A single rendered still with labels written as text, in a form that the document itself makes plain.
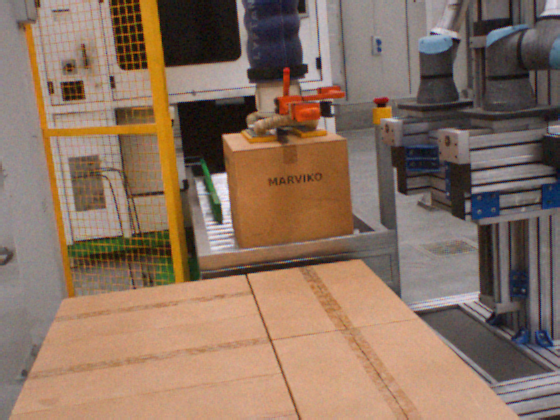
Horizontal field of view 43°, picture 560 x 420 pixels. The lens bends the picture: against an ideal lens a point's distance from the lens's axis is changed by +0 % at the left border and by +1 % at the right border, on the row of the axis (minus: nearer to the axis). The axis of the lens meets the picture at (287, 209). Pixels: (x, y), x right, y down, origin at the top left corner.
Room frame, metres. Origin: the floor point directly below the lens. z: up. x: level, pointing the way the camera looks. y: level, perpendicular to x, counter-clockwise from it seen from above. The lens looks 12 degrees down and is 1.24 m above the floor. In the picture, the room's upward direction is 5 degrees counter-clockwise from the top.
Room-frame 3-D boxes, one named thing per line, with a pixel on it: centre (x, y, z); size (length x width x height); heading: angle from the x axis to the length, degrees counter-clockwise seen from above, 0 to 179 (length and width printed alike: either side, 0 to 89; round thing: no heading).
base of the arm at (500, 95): (2.09, -0.67, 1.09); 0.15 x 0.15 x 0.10
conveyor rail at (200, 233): (3.52, 0.46, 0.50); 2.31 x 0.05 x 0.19; 8
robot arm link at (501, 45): (2.09, -0.68, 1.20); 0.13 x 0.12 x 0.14; 42
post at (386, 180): (3.05, -0.44, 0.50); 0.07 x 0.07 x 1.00; 8
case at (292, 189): (2.73, 0.01, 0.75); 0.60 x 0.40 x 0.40; 8
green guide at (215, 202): (3.88, 0.46, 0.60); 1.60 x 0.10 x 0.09; 8
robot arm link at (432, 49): (2.58, -0.57, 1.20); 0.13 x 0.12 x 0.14; 162
